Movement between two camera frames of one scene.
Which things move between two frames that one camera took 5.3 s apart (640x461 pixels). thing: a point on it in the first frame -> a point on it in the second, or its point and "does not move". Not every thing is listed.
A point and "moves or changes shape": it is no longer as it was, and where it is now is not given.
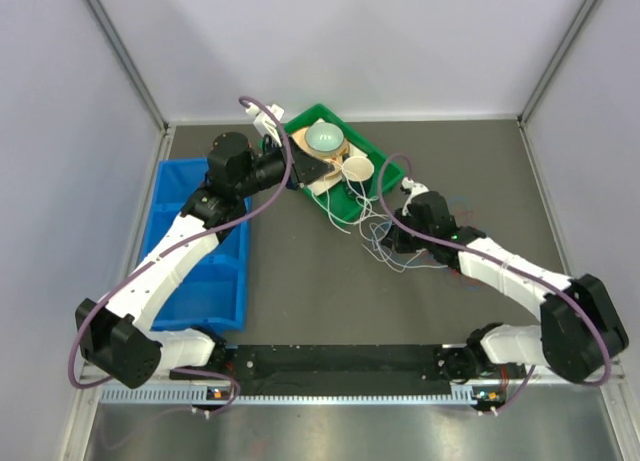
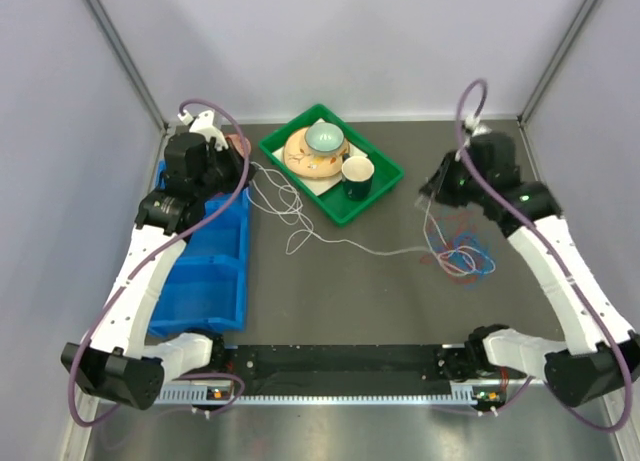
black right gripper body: x=405 y=241 -> x=456 y=184
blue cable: x=386 y=222 moves or changes shape
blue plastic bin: x=216 y=295 does not move
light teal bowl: x=324 y=137 does not move
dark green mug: x=358 y=174 does not move
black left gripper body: x=269 y=169 -> x=224 y=175
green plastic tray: x=383 y=171 does not move
